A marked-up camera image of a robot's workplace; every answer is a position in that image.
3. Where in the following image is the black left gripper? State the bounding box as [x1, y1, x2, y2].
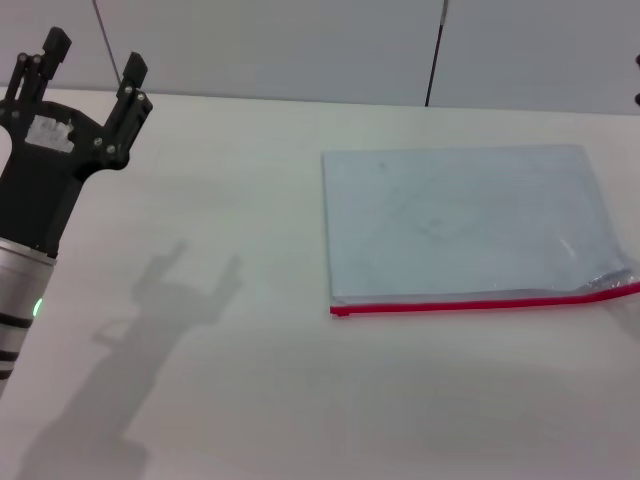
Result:
[0, 27, 154, 261]

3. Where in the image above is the thin black pole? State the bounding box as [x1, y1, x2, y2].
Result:
[424, 0, 450, 108]

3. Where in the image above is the clear document bag red zipper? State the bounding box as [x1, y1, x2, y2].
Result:
[321, 143, 640, 319]

